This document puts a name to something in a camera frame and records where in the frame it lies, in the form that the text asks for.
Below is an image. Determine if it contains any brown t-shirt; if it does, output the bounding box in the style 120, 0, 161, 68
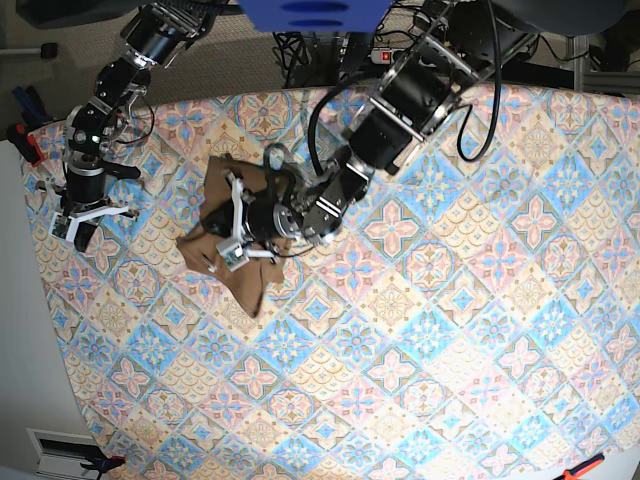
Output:
177, 154, 301, 318

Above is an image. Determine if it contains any white power strip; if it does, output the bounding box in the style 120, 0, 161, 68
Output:
369, 47, 409, 66

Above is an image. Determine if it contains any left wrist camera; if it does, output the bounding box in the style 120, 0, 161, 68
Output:
216, 239, 249, 272

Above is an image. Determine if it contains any white vent panel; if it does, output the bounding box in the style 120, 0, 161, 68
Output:
26, 428, 102, 479

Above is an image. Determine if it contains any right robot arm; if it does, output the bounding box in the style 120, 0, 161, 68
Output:
39, 1, 229, 253

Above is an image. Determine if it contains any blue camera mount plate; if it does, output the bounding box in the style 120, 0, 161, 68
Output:
238, 0, 391, 33

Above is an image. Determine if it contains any black orange clamp bottom left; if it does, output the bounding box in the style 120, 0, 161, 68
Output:
80, 455, 126, 475

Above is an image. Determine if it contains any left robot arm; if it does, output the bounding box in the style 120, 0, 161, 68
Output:
200, 1, 537, 271

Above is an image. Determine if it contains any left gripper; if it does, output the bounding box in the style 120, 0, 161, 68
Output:
200, 169, 300, 261

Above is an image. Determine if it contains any orange black clamp bottom right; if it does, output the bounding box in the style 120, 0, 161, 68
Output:
561, 453, 605, 480

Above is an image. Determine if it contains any patterned tablecloth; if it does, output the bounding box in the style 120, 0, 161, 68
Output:
22, 87, 639, 479

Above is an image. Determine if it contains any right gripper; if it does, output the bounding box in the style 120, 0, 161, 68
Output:
36, 164, 138, 252

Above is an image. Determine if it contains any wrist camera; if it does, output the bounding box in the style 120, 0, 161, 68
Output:
51, 216, 69, 240
216, 239, 249, 272

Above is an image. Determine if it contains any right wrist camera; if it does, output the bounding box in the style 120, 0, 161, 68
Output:
51, 216, 69, 240

